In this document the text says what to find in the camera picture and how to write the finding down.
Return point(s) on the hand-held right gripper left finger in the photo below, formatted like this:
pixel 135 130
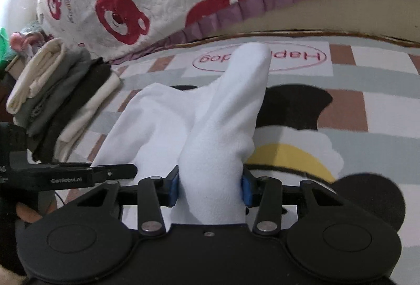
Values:
pixel 174 188

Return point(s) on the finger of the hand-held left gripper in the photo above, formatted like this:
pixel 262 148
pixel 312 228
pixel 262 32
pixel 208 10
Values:
pixel 115 171

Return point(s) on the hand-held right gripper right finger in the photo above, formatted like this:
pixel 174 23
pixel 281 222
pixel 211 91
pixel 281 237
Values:
pixel 246 188

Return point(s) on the white garment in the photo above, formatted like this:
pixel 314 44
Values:
pixel 223 140

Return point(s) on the stack of folded clothes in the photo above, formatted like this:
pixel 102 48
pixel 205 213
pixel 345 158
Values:
pixel 82 91

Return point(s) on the person's left hand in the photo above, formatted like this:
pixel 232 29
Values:
pixel 28 212

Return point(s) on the cream folded garment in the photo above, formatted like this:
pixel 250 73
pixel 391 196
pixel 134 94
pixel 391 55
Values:
pixel 98 98
pixel 36 71

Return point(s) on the grey folded garment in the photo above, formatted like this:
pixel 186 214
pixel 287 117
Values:
pixel 62 81

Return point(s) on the beige cloth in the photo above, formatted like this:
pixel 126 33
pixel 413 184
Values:
pixel 10 275

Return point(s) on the cartoon printed mat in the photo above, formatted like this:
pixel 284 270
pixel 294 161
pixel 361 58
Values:
pixel 361 140

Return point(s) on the green plastic bag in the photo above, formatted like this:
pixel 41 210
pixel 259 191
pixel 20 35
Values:
pixel 6 48

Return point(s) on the pink toy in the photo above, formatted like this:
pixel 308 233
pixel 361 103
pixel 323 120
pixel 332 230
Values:
pixel 21 40

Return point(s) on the beige mattress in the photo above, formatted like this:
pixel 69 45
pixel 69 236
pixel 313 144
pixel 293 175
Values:
pixel 328 12

